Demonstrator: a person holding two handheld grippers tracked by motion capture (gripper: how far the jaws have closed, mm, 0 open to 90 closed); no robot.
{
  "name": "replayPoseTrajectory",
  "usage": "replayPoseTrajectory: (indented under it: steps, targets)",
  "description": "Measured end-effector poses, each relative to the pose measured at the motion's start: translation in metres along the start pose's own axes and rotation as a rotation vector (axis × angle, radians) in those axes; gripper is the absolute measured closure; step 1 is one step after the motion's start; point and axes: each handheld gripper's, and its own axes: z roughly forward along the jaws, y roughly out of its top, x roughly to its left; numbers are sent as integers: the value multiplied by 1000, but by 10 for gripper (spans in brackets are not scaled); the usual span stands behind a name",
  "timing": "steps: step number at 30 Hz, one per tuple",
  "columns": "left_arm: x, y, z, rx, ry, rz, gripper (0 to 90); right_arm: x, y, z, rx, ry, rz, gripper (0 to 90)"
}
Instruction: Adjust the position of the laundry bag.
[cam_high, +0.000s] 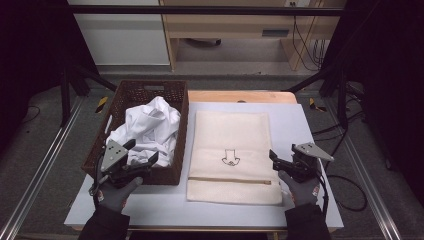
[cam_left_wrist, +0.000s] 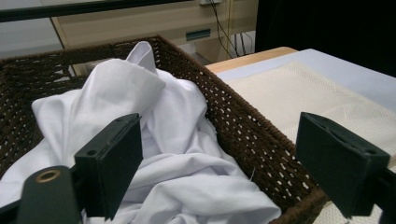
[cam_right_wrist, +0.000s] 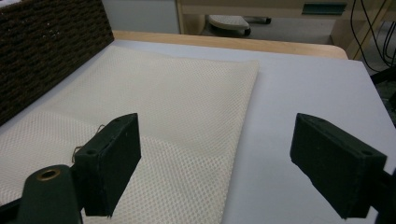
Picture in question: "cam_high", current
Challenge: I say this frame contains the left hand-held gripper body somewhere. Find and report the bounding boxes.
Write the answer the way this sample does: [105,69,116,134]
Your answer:
[99,138,147,188]

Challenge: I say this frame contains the hanging black cables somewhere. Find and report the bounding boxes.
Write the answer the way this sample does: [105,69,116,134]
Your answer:
[291,14,327,72]

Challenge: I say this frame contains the white table board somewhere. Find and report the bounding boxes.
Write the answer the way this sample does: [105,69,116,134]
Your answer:
[63,101,345,230]

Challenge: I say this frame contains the white shirt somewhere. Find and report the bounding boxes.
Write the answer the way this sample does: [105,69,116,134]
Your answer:
[105,95,182,168]

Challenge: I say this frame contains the yellow tool left floor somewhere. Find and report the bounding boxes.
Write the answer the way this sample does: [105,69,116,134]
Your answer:
[95,96,110,115]

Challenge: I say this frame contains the yellow tool right floor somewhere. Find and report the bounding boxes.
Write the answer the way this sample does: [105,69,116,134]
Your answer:
[308,97,328,113]

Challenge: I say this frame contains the wooden desk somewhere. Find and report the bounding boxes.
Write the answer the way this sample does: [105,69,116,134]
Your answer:
[159,0,348,72]

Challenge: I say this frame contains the person's left hand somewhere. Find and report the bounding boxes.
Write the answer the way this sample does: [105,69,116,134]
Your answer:
[96,175,145,214]

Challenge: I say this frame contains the black curtain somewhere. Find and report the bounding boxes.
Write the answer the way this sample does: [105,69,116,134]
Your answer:
[320,0,424,208]
[0,0,98,153]

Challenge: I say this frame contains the black metal frame bar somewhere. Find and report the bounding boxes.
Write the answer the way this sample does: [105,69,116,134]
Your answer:
[66,4,348,17]

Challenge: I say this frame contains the hand-held gripper cable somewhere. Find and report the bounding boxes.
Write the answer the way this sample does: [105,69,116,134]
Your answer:
[315,171,331,218]
[91,149,105,209]

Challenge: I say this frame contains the left hand-held gripper cable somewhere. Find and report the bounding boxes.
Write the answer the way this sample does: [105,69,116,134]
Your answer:
[91,149,105,209]

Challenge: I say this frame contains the aluminium floor rail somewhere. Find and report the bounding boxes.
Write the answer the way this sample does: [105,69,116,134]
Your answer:
[0,96,85,240]
[324,99,403,240]

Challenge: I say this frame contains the person's right hand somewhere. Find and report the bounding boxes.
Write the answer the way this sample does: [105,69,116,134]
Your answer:
[277,169,322,208]

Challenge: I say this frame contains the black metal stand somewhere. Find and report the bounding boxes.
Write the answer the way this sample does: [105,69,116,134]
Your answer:
[59,64,118,128]
[285,63,350,131]

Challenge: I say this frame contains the grey desk label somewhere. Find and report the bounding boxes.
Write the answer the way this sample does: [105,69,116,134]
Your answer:
[261,29,290,38]

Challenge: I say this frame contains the cream mesh laundry bag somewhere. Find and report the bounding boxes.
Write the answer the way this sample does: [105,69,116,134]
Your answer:
[186,110,284,206]

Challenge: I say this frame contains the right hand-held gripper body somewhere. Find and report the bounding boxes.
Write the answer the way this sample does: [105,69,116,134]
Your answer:
[282,141,335,184]

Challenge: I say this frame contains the brown woven basket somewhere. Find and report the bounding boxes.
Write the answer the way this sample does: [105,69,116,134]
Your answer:
[81,79,190,186]

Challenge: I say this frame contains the yellow tool floor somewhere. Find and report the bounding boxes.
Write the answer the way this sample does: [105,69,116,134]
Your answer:
[95,96,110,115]
[308,97,328,113]

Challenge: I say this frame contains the right hand-held gripper cable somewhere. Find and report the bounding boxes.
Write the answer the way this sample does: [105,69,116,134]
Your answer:
[315,171,331,218]

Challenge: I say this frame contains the thin black floor cable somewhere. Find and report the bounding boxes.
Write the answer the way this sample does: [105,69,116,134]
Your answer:
[20,105,41,125]

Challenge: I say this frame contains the white cabinet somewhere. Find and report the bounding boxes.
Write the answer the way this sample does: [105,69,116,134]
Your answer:
[67,0,171,67]

